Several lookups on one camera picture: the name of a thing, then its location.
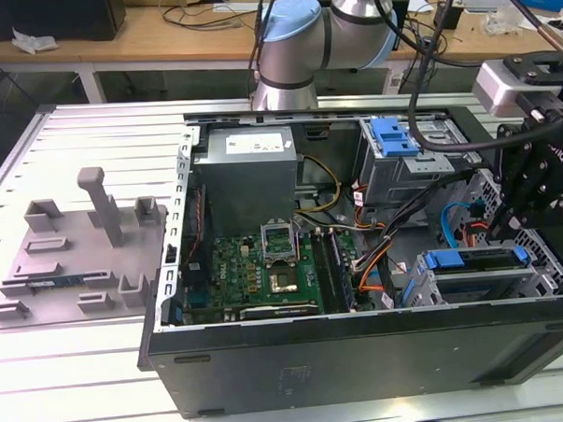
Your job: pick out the metal disk bay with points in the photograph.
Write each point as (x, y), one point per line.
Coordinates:
(544, 281)

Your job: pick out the RAM stick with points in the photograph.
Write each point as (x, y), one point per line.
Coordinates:
(55, 281)

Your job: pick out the wooden desk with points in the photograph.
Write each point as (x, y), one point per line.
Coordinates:
(139, 44)

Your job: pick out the blue plastic drive latch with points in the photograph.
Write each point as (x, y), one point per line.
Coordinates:
(390, 136)

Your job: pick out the black cube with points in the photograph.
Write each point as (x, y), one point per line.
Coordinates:
(453, 19)

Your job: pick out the black open PC case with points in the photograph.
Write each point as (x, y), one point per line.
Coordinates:
(362, 357)

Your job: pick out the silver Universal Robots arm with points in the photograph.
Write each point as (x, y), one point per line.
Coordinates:
(297, 37)

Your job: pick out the grey parts rack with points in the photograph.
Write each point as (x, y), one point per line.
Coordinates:
(78, 257)

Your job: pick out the white crumpled plastic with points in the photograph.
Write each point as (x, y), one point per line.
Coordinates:
(33, 43)

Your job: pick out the green motherboard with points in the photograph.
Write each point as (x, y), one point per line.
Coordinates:
(238, 278)

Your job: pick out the metal drive cage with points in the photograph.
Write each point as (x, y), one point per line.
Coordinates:
(401, 177)

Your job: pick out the grey flat box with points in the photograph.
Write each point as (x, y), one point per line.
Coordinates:
(487, 1)

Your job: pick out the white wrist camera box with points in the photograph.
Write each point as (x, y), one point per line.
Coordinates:
(491, 87)

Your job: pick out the CPU socket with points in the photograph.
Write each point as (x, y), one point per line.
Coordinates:
(282, 282)

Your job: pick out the grey power supply unit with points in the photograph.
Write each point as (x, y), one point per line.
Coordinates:
(243, 184)

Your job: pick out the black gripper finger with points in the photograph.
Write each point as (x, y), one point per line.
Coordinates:
(506, 164)
(548, 211)

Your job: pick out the black box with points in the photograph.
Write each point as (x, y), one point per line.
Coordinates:
(67, 15)

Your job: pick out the black graphics card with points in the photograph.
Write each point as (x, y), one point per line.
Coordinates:
(276, 311)

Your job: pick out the black RAM slot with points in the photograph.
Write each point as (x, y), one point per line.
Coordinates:
(322, 270)
(341, 269)

